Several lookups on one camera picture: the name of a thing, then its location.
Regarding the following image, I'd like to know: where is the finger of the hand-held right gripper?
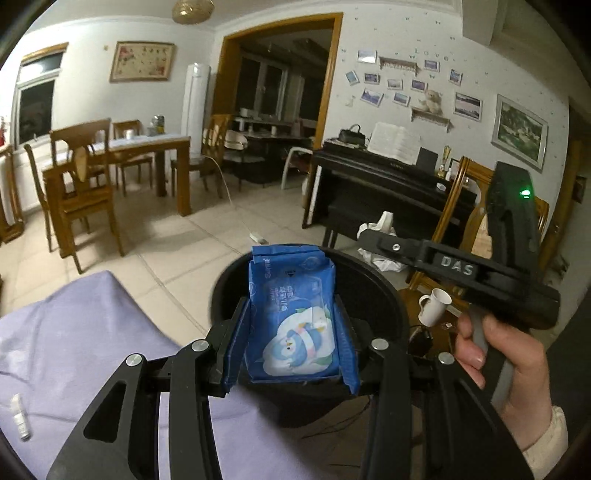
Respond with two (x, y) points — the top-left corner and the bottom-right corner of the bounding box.
(357, 229), (432, 274)

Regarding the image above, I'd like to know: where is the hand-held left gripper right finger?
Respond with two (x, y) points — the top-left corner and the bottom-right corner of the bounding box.
(332, 299), (536, 480)

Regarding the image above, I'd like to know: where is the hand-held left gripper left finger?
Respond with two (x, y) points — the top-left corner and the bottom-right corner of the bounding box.
(44, 298), (252, 480)

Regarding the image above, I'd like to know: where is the black trash bin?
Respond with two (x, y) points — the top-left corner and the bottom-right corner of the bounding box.
(210, 244), (411, 416)

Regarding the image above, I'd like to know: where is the blue tissue packet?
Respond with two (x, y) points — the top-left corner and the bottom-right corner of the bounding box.
(247, 244), (345, 383)

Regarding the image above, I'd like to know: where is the person's right forearm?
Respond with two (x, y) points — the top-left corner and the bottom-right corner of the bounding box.
(522, 406), (570, 480)

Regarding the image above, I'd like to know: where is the person's right hand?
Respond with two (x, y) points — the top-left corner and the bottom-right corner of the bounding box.
(455, 316), (552, 450)

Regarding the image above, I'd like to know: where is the white plastic bag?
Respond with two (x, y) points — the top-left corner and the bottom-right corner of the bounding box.
(358, 211), (416, 273)

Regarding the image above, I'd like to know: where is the white mug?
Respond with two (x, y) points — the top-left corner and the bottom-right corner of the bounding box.
(418, 288), (453, 326)

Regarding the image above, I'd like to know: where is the black upright piano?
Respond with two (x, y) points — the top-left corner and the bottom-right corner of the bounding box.
(302, 141), (478, 259)

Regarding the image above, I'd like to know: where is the open music book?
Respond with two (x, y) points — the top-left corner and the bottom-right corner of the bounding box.
(367, 121), (422, 164)

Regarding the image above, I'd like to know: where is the framed landscape picture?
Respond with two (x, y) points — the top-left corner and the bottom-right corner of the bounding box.
(491, 93), (549, 173)

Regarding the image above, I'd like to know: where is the black handbag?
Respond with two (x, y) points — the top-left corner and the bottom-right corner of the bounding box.
(338, 124), (369, 147)

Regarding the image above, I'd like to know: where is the white plastic chair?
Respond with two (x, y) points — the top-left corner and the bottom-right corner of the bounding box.
(281, 147), (317, 190)

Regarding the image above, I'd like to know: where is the lilac printed tablecloth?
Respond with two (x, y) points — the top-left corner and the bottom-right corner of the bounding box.
(0, 270), (370, 480)

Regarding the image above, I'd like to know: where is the teddy bear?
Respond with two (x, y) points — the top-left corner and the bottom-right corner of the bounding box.
(418, 89), (444, 116)

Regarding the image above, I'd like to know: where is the dark table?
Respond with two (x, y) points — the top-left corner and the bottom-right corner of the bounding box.
(224, 117), (319, 188)

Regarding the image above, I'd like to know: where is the wooden dining chair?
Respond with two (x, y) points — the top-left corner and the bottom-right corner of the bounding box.
(23, 143), (52, 252)
(48, 119), (125, 274)
(171, 114), (234, 197)
(113, 120), (155, 198)

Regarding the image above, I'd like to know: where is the wooden dining table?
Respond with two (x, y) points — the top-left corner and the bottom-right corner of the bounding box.
(41, 133), (192, 254)

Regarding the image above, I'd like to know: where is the small white tube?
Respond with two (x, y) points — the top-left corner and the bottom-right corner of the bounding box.
(10, 394), (32, 440)

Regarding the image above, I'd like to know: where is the white standing air conditioner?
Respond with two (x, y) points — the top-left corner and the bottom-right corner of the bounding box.
(181, 62), (212, 160)

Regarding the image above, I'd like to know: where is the tall wooden stand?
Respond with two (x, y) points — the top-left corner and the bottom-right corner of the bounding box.
(0, 145), (25, 243)

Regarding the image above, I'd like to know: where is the framed floral picture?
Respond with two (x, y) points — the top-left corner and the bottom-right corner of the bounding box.
(109, 41), (176, 84)

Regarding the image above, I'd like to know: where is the white framed window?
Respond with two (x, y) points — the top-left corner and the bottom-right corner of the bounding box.
(9, 42), (69, 151)

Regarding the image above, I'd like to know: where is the woven ceiling lamp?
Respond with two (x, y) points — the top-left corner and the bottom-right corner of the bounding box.
(172, 0), (215, 24)

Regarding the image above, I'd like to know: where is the short wooden wall shelf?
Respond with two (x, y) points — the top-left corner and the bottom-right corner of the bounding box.
(411, 107), (452, 133)

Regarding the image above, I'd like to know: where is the group of wall photos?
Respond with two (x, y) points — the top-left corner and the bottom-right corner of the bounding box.
(344, 48), (483, 123)

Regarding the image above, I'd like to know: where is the white power cable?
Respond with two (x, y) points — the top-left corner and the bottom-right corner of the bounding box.
(201, 154), (252, 236)

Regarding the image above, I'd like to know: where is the long wooden wall shelf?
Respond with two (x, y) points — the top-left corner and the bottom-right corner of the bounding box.
(379, 56), (421, 77)

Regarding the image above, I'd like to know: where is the wooden door frame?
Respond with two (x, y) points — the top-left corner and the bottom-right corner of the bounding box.
(210, 13), (345, 153)

